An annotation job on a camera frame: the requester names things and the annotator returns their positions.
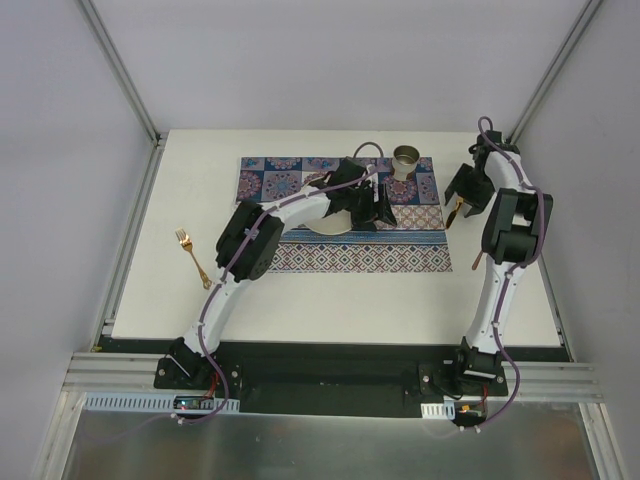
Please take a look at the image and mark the cream plate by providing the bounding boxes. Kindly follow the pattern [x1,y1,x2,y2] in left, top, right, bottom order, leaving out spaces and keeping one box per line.
[304,210,352,236]

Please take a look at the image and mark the gold knife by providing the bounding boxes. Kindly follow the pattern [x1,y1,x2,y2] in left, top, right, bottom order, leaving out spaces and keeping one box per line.
[445,197,464,230]

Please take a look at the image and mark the patterned cloth placemat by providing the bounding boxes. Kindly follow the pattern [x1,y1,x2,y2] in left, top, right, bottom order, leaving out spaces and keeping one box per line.
[236,156,452,273]

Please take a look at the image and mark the metal cup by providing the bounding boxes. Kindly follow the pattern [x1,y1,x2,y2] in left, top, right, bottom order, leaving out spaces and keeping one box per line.
[391,145,420,182]

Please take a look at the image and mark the copper spoon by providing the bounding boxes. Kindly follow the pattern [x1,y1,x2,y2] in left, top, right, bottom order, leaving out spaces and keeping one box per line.
[471,250,484,271]

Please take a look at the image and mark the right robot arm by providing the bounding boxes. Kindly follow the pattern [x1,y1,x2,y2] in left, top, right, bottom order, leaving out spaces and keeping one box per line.
[445,128,554,395]

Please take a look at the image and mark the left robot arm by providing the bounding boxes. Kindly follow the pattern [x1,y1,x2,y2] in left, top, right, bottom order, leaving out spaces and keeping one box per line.
[158,157,397,389]

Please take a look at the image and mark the gold fork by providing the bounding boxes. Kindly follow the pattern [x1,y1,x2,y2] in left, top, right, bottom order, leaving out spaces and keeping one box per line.
[175,228,212,290]

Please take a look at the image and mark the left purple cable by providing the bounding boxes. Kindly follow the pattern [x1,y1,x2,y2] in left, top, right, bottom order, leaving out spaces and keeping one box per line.
[169,141,386,426]

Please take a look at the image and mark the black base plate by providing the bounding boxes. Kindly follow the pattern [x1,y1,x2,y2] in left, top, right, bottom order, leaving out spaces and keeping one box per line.
[154,339,508,418]

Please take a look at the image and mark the right aluminium frame post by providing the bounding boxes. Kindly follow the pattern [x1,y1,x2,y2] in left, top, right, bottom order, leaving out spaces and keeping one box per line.
[507,0,606,144]

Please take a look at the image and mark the aluminium frame post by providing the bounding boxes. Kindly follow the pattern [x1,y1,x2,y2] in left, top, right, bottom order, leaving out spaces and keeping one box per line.
[75,0,161,146]
[507,0,606,144]

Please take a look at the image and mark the left aluminium frame post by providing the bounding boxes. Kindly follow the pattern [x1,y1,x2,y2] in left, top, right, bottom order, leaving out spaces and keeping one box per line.
[75,0,161,146]

